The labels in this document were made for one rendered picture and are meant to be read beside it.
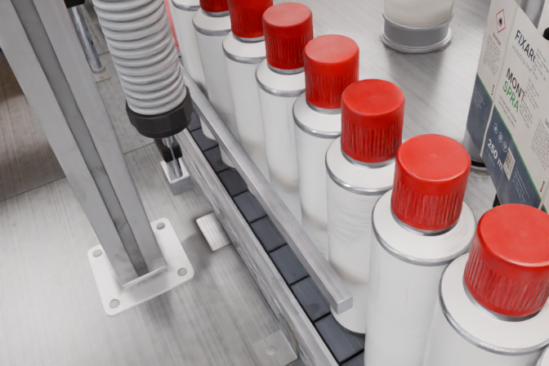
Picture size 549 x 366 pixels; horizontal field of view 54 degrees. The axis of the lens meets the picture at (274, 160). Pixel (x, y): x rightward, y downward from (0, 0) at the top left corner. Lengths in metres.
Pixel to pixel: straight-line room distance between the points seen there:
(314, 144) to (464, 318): 0.14
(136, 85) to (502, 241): 0.18
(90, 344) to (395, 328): 0.29
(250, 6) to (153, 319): 0.29
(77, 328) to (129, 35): 0.34
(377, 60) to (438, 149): 0.44
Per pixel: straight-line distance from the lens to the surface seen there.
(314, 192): 0.37
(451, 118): 0.60
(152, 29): 0.25
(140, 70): 0.26
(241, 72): 0.41
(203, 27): 0.45
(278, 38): 0.35
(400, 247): 0.27
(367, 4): 0.81
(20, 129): 0.78
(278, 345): 0.48
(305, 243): 0.37
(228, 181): 0.53
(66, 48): 0.38
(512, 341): 0.25
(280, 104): 0.37
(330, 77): 0.31
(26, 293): 0.58
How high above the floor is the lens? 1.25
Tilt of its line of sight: 43 degrees down
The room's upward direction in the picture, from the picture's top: 7 degrees counter-clockwise
